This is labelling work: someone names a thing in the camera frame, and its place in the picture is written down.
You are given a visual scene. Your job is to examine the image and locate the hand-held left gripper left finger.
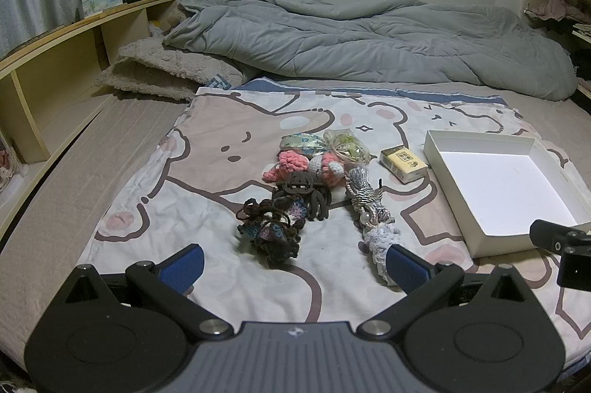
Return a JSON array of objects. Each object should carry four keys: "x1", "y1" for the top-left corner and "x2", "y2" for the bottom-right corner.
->
[{"x1": 60, "y1": 244, "x2": 232, "y2": 337}]

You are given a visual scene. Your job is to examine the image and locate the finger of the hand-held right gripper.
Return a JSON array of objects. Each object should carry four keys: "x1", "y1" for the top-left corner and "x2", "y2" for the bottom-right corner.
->
[{"x1": 529, "y1": 219, "x2": 588, "y2": 254}]

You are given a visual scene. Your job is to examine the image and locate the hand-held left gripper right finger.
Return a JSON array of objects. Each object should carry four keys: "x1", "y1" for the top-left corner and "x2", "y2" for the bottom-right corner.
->
[{"x1": 358, "y1": 244, "x2": 533, "y2": 337}]

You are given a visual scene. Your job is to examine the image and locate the grey lace scrunchie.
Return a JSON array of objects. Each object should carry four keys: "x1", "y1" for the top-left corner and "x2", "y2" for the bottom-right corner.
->
[{"x1": 359, "y1": 221, "x2": 403, "y2": 288}]

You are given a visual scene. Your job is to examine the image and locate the white cardboard box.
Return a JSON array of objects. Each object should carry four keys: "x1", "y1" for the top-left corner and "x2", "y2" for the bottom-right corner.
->
[{"x1": 423, "y1": 129, "x2": 591, "y2": 259}]

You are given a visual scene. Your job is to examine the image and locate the silver grey rope tassel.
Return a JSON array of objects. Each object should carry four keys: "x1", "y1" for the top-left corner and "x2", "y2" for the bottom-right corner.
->
[{"x1": 345, "y1": 166, "x2": 393, "y2": 233}]

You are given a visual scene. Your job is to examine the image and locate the dark crochet scrunchie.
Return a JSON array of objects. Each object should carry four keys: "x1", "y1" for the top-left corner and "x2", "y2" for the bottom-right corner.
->
[{"x1": 236, "y1": 196, "x2": 308, "y2": 269}]

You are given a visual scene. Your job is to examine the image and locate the clear bag with green contents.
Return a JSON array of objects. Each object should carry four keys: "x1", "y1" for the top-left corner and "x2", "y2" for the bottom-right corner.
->
[{"x1": 322, "y1": 130, "x2": 372, "y2": 167}]

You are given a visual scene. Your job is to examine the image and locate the pink crochet doll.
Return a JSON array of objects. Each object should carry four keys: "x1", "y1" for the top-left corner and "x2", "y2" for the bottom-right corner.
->
[{"x1": 263, "y1": 148, "x2": 346, "y2": 187}]

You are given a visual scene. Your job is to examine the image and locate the small yellow box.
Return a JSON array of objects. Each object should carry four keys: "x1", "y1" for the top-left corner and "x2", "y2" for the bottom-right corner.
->
[{"x1": 379, "y1": 146, "x2": 430, "y2": 183}]

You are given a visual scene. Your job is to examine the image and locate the brown hair claw clip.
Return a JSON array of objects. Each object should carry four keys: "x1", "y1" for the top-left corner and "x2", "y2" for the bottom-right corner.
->
[{"x1": 272, "y1": 171, "x2": 332, "y2": 222}]

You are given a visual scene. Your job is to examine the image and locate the bear print blanket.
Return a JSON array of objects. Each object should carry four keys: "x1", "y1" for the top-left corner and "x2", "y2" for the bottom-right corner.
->
[{"x1": 95, "y1": 76, "x2": 591, "y2": 370}]

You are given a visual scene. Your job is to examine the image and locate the floral fabric pouch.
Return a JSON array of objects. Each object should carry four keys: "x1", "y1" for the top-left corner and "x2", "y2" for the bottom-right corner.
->
[{"x1": 280, "y1": 132, "x2": 329, "y2": 154}]

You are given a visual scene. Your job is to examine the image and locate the beige fleece blanket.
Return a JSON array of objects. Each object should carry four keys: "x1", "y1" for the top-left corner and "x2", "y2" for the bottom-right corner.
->
[{"x1": 95, "y1": 37, "x2": 246, "y2": 101}]

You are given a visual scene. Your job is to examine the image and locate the pile of clothes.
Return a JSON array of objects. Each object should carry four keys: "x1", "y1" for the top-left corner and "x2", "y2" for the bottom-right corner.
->
[{"x1": 526, "y1": 0, "x2": 591, "y2": 25}]

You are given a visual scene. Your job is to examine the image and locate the grey duvet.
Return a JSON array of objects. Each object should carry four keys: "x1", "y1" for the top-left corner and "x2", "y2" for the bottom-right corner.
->
[{"x1": 163, "y1": 0, "x2": 579, "y2": 101}]

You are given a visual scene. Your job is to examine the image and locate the light wooden shelf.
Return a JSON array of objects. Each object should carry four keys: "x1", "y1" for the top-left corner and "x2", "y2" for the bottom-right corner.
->
[{"x1": 0, "y1": 0, "x2": 179, "y2": 237}]

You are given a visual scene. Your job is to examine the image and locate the tissue box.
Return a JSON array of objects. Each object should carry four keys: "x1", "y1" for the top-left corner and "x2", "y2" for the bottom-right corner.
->
[{"x1": 80, "y1": 0, "x2": 124, "y2": 20}]

